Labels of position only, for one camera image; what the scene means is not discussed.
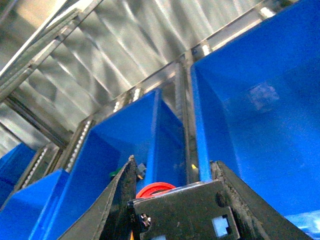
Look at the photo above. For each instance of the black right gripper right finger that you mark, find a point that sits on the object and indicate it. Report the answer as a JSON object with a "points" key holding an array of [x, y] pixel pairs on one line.
{"points": [[255, 219]]}

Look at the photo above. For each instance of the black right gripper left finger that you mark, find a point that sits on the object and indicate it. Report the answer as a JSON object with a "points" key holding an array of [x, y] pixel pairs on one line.
{"points": [[108, 218]]}

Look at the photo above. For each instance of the red mushroom push button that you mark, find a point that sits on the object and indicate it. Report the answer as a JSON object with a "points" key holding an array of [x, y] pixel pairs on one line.
{"points": [[191, 212]]}

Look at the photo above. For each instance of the blue bin with buttons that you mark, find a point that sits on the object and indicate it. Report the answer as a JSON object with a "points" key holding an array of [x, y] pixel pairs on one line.
{"points": [[146, 129]]}

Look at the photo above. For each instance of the green lying push button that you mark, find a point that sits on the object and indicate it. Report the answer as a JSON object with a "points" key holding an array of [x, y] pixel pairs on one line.
{"points": [[113, 174]]}

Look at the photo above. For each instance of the blue lower bin far left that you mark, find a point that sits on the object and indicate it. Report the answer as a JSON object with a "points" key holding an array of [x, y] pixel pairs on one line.
{"points": [[30, 213]]}

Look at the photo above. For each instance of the blue centre bin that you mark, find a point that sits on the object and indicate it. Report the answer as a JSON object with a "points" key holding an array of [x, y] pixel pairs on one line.
{"points": [[257, 109]]}

